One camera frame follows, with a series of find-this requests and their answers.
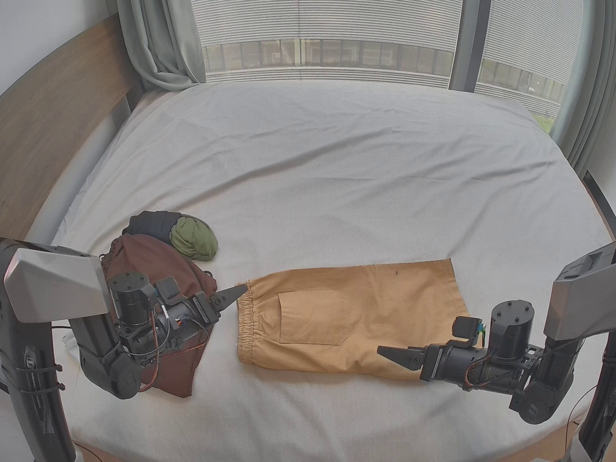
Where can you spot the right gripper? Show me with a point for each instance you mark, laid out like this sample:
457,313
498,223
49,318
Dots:
457,366

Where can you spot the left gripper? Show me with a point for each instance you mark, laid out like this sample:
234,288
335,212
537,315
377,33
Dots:
197,313

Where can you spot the tan shorts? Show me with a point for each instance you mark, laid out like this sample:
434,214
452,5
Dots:
337,315

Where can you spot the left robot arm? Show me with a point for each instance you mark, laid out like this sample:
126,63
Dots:
53,282

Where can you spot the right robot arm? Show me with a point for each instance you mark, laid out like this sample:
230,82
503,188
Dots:
577,301

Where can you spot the bed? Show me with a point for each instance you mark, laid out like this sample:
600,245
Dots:
361,161

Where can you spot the brown garment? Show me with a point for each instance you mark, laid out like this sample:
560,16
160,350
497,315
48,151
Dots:
154,258

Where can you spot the green garment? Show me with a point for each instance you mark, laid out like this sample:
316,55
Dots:
192,238

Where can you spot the black garment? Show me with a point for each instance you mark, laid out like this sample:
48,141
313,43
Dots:
149,224

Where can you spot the grey-green curtain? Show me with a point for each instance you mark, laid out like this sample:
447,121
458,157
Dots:
601,65
154,27

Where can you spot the window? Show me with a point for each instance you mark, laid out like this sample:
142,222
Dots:
337,17

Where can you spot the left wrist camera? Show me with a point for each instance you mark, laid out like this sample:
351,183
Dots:
167,290

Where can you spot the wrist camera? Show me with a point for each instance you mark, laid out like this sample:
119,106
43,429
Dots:
167,290
464,330

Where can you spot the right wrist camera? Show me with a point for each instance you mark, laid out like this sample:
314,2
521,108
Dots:
464,330

